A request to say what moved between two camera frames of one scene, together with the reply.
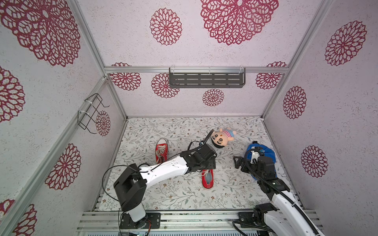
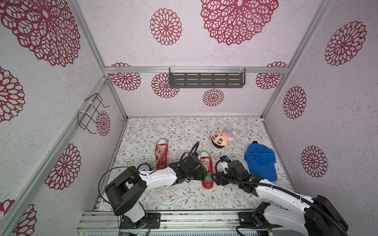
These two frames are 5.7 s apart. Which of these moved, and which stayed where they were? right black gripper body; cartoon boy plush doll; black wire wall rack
Moved: right black gripper body
Stayed: black wire wall rack; cartoon boy plush doll
